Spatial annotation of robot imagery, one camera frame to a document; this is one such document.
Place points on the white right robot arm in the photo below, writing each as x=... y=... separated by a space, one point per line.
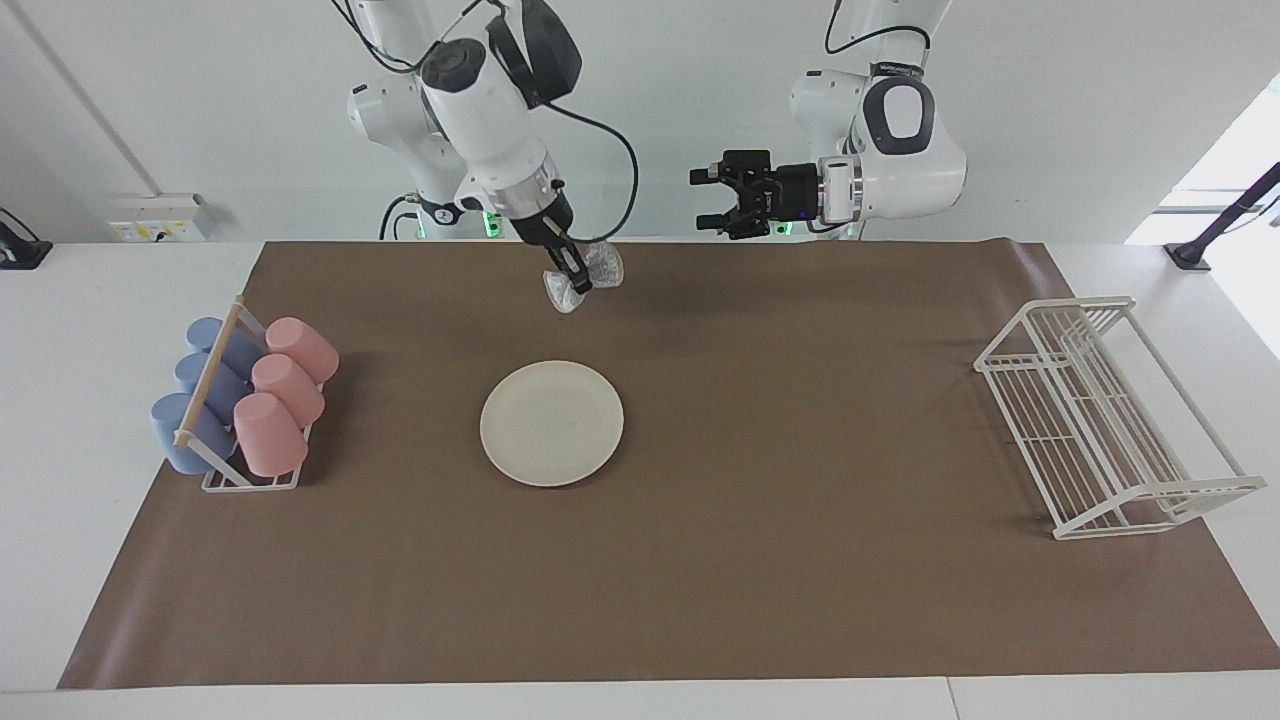
x=480 y=110

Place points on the blue plastic cup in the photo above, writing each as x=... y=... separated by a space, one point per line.
x=205 y=333
x=195 y=375
x=180 y=440

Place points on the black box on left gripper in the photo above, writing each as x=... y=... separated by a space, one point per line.
x=746 y=161

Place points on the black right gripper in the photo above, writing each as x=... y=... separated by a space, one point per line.
x=540 y=215

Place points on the brown table mat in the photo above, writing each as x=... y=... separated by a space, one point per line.
x=800 y=450

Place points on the cream round plate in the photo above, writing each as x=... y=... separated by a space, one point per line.
x=552 y=424

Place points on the pink plastic cup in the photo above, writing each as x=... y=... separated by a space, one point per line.
x=288 y=390
x=268 y=435
x=303 y=348

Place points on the cup rack with wooden rod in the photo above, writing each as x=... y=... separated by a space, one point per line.
x=208 y=371

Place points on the white wall socket box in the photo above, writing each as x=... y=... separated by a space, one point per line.
x=160 y=218

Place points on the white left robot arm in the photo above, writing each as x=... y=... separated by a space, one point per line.
x=900 y=180

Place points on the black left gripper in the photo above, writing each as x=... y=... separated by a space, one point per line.
x=790 y=195

